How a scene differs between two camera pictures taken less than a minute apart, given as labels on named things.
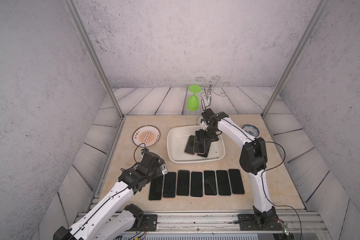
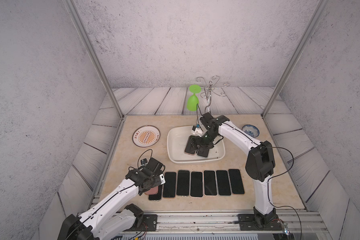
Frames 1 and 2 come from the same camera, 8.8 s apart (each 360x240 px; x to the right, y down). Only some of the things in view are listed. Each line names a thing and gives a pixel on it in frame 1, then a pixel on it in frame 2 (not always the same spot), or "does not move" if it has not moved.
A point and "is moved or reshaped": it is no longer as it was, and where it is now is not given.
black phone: (210, 183) does not move
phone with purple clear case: (199, 146) is moved or reshaped
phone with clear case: (169, 185) does not move
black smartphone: (189, 148) does not move
